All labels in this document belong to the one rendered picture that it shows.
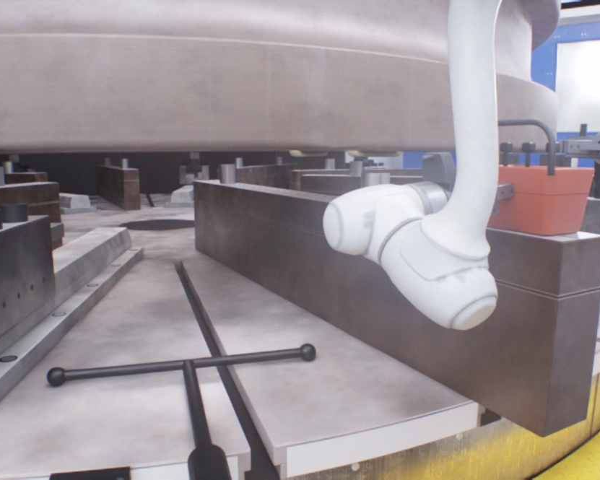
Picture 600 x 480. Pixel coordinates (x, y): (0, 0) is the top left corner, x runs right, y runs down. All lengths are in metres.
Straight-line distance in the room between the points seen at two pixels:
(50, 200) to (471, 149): 2.53
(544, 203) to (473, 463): 0.64
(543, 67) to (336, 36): 5.20
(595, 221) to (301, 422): 1.43
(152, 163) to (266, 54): 6.68
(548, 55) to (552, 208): 5.70
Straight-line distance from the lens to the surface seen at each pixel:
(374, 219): 0.79
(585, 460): 1.72
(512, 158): 4.34
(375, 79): 1.53
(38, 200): 2.92
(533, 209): 1.04
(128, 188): 5.03
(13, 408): 1.27
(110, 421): 1.15
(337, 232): 0.80
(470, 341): 1.18
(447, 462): 1.29
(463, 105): 0.72
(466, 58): 0.73
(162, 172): 8.10
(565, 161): 2.29
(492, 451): 1.39
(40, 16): 1.53
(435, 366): 1.28
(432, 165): 0.93
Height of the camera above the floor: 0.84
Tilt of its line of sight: 10 degrees down
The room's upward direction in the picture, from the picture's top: straight up
